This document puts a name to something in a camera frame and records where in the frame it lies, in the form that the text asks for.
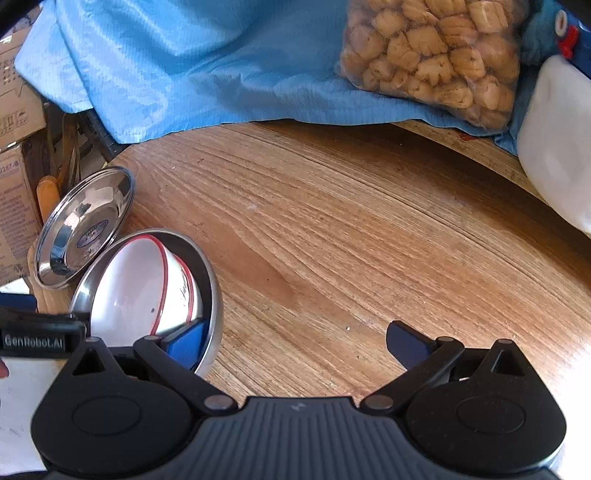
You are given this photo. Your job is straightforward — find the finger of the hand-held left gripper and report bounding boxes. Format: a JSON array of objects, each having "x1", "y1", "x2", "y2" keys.
[
  {"x1": 0, "y1": 305, "x2": 89, "y2": 360},
  {"x1": 0, "y1": 294, "x2": 38, "y2": 315}
]

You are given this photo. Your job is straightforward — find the wooden sticks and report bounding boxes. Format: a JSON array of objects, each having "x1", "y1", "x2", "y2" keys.
[{"x1": 55, "y1": 115, "x2": 86, "y2": 185}]

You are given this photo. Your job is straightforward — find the blue cloth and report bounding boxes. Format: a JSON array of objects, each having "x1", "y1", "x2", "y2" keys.
[{"x1": 14, "y1": 0, "x2": 532, "y2": 155}]

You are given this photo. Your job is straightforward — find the white red-rimmed bowl with speck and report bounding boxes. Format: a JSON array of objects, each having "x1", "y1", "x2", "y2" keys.
[{"x1": 89, "y1": 234, "x2": 169, "y2": 347}]

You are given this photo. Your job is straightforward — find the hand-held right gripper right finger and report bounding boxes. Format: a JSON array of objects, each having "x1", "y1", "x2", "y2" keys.
[{"x1": 360, "y1": 322, "x2": 532, "y2": 414}]

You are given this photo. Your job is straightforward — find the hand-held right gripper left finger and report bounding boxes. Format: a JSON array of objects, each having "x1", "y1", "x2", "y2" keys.
[{"x1": 69, "y1": 318, "x2": 238, "y2": 414}]

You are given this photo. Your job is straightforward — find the large steel bowl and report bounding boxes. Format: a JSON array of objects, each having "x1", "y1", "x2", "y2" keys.
[{"x1": 69, "y1": 228, "x2": 225, "y2": 376}]

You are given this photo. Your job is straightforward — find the orange tool handle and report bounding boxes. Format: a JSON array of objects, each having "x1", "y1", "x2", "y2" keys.
[{"x1": 37, "y1": 178, "x2": 61, "y2": 227}]

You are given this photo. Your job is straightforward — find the clear bag of biscuits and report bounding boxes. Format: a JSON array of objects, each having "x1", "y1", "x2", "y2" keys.
[{"x1": 335, "y1": 0, "x2": 532, "y2": 131}]

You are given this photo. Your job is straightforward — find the small steel plate with sticker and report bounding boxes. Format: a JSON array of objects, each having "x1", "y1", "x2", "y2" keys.
[{"x1": 34, "y1": 165, "x2": 136, "y2": 290}]

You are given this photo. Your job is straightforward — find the blue toy with red part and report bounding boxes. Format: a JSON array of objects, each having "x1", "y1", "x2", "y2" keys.
[{"x1": 522, "y1": 0, "x2": 591, "y2": 79}]

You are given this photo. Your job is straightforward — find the printed cardboard box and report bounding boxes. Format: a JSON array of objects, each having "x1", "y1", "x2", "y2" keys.
[
  {"x1": 0, "y1": 25, "x2": 47, "y2": 151},
  {"x1": 0, "y1": 143, "x2": 44, "y2": 287}
]

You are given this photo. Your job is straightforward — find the white plastic jug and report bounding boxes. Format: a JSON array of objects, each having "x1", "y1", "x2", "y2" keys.
[{"x1": 516, "y1": 56, "x2": 591, "y2": 237}]

